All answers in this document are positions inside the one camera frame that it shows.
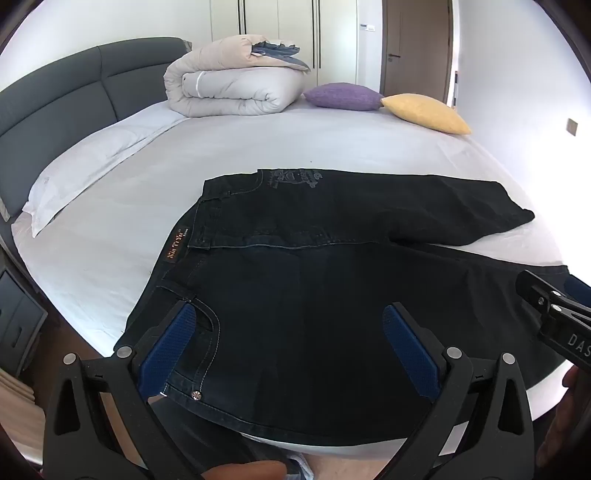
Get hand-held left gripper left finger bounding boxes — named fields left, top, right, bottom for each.
left=42, top=300, right=206, bottom=480

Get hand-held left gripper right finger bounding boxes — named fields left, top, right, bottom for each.
left=381, top=302, right=539, bottom=480

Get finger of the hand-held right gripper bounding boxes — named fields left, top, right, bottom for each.
left=516, top=270, right=571, bottom=324
left=566, top=273, right=591, bottom=303

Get black denim pants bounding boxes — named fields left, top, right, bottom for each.
left=113, top=168, right=573, bottom=446

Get person's right hand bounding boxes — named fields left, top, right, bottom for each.
left=536, top=362, right=591, bottom=462

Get dark nightstand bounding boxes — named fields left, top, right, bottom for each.
left=0, top=268, right=49, bottom=365

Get beige curtain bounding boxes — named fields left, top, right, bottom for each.
left=0, top=367, right=37, bottom=408

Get yellow cushion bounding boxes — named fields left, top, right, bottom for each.
left=381, top=93, right=472, bottom=136

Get white pillow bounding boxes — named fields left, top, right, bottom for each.
left=22, top=102, right=188, bottom=238

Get white bed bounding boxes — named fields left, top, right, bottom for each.
left=10, top=95, right=571, bottom=444

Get folded beige duvet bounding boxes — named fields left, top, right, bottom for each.
left=164, top=37, right=311, bottom=118

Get purple cushion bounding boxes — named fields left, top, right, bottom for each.
left=302, top=83, right=385, bottom=112

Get brown wooden door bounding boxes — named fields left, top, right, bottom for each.
left=381, top=0, right=455, bottom=104

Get grey padded headboard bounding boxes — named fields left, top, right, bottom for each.
left=0, top=37, right=192, bottom=222

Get folded blue denim garment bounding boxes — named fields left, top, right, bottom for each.
left=250, top=41, right=311, bottom=72

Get white wardrobe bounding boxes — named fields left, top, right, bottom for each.
left=210, top=0, right=384, bottom=93

